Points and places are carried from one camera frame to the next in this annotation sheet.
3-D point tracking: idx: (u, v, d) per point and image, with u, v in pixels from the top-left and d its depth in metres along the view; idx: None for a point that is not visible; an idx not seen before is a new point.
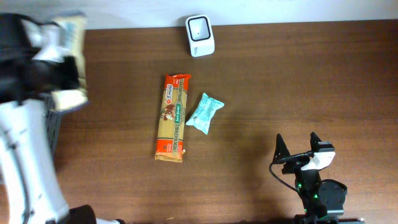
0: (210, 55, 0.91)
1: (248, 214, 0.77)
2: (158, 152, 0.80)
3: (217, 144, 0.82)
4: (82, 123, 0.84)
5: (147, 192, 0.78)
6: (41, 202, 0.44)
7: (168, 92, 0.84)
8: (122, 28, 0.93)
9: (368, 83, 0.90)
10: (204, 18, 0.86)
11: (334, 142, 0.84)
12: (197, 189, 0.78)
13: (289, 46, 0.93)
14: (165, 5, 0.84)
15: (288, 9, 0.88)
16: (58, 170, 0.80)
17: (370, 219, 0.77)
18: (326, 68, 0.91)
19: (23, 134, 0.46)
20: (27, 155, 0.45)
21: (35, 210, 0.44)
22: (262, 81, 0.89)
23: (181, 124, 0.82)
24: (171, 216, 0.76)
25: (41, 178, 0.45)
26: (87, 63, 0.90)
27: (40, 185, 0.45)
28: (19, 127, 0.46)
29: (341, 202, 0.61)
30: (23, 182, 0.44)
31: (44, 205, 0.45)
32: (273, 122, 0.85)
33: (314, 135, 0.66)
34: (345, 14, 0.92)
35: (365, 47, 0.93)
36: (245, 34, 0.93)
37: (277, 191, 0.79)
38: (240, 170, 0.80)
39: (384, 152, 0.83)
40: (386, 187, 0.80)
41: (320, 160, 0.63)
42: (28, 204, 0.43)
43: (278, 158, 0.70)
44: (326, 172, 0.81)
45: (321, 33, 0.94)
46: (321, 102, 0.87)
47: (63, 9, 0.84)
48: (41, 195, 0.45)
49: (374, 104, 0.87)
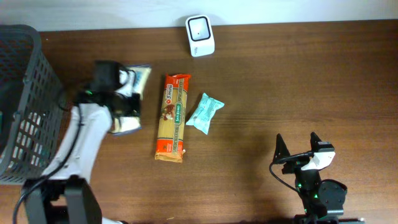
0: (210, 55, 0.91)
1: (248, 214, 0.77)
2: (158, 152, 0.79)
3: (217, 144, 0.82)
4: None
5: (147, 192, 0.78)
6: (76, 161, 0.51)
7: (168, 92, 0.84)
8: (122, 28, 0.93)
9: (368, 83, 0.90)
10: (204, 18, 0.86)
11: (335, 142, 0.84)
12: (198, 189, 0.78)
13: (289, 46, 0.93)
14: (165, 5, 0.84)
15: (288, 9, 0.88)
16: None
17: (370, 219, 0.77)
18: (326, 68, 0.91)
19: (89, 118, 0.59)
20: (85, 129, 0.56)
21: (69, 165, 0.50)
22: (262, 81, 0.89)
23: (181, 124, 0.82)
24: (171, 216, 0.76)
25: (87, 148, 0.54)
26: (88, 63, 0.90)
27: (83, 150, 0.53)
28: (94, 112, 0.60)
29: (341, 202, 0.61)
30: (72, 144, 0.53)
31: (78, 165, 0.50)
32: (273, 122, 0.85)
33: (314, 135, 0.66)
34: (345, 14, 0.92)
35: (365, 46, 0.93)
36: (245, 34, 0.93)
37: (277, 191, 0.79)
38: (240, 170, 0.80)
39: (384, 152, 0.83)
40: (386, 187, 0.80)
41: (320, 160, 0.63)
42: (68, 157, 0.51)
43: (277, 158, 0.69)
44: (326, 172, 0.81)
45: (321, 33, 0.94)
46: (321, 102, 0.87)
47: (63, 9, 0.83)
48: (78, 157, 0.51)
49: (374, 104, 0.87)
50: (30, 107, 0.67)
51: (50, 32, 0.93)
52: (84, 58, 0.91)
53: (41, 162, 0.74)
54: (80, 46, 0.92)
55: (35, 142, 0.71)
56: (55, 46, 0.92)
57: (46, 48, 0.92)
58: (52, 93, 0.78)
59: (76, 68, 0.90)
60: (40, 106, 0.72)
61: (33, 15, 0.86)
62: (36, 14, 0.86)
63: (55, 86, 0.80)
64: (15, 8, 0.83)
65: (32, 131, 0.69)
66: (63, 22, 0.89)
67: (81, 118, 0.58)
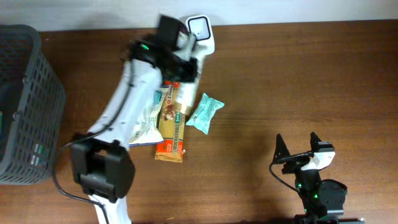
0: (210, 55, 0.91)
1: (249, 214, 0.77)
2: (159, 152, 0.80)
3: (217, 145, 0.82)
4: (82, 123, 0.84)
5: (147, 192, 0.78)
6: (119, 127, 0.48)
7: (169, 92, 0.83)
8: (122, 27, 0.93)
9: (368, 82, 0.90)
10: (204, 18, 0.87)
11: (334, 142, 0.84)
12: (198, 189, 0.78)
13: (289, 46, 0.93)
14: (165, 5, 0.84)
15: (288, 9, 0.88)
16: (58, 171, 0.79)
17: (369, 219, 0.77)
18: (327, 68, 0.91)
19: (139, 81, 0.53)
20: (131, 93, 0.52)
21: (114, 129, 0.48)
22: (262, 81, 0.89)
23: (181, 124, 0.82)
24: (171, 216, 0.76)
25: (134, 111, 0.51)
26: (87, 63, 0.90)
27: (129, 115, 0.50)
28: (146, 79, 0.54)
29: (341, 202, 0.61)
30: (117, 107, 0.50)
31: (121, 132, 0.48)
32: (273, 122, 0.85)
33: (314, 135, 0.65)
34: (344, 14, 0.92)
35: (365, 47, 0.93)
36: (245, 35, 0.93)
37: (277, 191, 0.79)
38: (241, 170, 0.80)
39: (384, 152, 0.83)
40: (386, 187, 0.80)
41: (321, 160, 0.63)
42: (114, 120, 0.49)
43: (278, 158, 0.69)
44: (326, 172, 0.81)
45: (321, 33, 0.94)
46: (321, 102, 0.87)
47: (63, 9, 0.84)
48: (124, 124, 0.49)
49: (374, 105, 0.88)
50: (30, 107, 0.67)
51: (50, 32, 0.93)
52: (83, 58, 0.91)
53: (41, 162, 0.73)
54: (79, 46, 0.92)
55: (35, 141, 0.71)
56: (55, 46, 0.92)
57: (46, 49, 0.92)
58: (52, 92, 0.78)
59: (76, 68, 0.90)
60: (40, 105, 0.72)
61: (33, 15, 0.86)
62: (36, 14, 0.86)
63: (56, 86, 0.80)
64: (15, 8, 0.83)
65: (32, 131, 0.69)
66: (62, 23, 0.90)
67: (130, 80, 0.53)
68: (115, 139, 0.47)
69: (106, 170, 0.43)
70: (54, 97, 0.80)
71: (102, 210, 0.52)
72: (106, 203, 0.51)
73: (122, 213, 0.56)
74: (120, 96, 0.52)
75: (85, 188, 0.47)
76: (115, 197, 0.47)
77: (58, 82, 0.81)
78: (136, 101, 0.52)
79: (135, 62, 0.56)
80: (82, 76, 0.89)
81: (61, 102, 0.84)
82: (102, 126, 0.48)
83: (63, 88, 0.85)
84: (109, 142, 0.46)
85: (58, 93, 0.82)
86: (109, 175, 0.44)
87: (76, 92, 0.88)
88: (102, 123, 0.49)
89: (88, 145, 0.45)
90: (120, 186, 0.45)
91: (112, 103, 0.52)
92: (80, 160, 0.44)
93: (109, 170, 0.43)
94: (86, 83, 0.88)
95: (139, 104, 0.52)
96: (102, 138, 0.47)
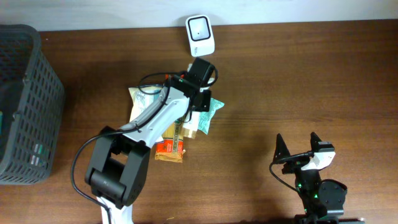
0: (210, 54, 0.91)
1: (249, 214, 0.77)
2: (159, 152, 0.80)
3: (217, 145, 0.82)
4: (82, 123, 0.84)
5: (147, 192, 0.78)
6: (144, 132, 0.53)
7: None
8: (122, 27, 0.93)
9: (368, 82, 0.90)
10: (204, 18, 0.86)
11: (334, 142, 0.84)
12: (198, 189, 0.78)
13: (289, 46, 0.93)
14: (165, 5, 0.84)
15: (288, 9, 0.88)
16: (58, 171, 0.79)
17: (369, 219, 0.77)
18: (327, 68, 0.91)
19: (172, 101, 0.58)
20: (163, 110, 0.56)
21: (142, 132, 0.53)
22: (262, 81, 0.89)
23: (181, 124, 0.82)
24: (171, 216, 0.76)
25: (161, 124, 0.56)
26: (87, 63, 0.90)
27: (155, 126, 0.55)
28: (178, 101, 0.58)
29: (341, 202, 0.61)
30: (148, 117, 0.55)
31: (148, 136, 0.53)
32: (273, 122, 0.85)
33: (314, 135, 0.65)
34: (344, 14, 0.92)
35: (365, 46, 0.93)
36: (245, 34, 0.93)
37: (277, 191, 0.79)
38: (240, 170, 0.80)
39: (384, 152, 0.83)
40: (386, 187, 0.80)
41: (321, 160, 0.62)
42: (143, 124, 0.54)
43: (278, 158, 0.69)
44: (326, 172, 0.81)
45: (321, 33, 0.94)
46: (322, 102, 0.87)
47: (63, 8, 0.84)
48: (150, 131, 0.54)
49: (374, 104, 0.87)
50: (30, 107, 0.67)
51: (49, 32, 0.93)
52: (83, 58, 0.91)
53: (41, 162, 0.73)
54: (79, 46, 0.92)
55: (35, 141, 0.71)
56: (54, 46, 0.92)
57: (46, 48, 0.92)
58: (52, 92, 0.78)
59: (76, 68, 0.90)
60: (40, 105, 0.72)
61: (32, 15, 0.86)
62: (36, 14, 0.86)
63: (56, 86, 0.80)
64: (15, 8, 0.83)
65: (32, 131, 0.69)
66: (62, 22, 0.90)
67: (165, 98, 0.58)
68: (142, 140, 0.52)
69: (127, 168, 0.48)
70: (54, 97, 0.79)
71: (107, 213, 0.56)
72: (112, 208, 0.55)
73: (127, 216, 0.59)
74: (153, 108, 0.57)
75: (96, 188, 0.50)
76: (121, 203, 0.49)
77: (58, 82, 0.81)
78: (165, 117, 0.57)
79: (170, 88, 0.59)
80: (82, 76, 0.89)
81: (61, 102, 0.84)
82: (133, 126, 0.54)
83: (63, 88, 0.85)
84: (137, 141, 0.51)
85: (58, 93, 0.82)
86: (127, 175, 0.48)
87: (76, 92, 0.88)
88: (133, 124, 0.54)
89: (114, 141, 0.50)
90: (130, 190, 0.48)
91: (145, 111, 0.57)
92: (104, 153, 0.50)
93: (127, 168, 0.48)
94: (86, 83, 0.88)
95: (165, 121, 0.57)
96: (131, 136, 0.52)
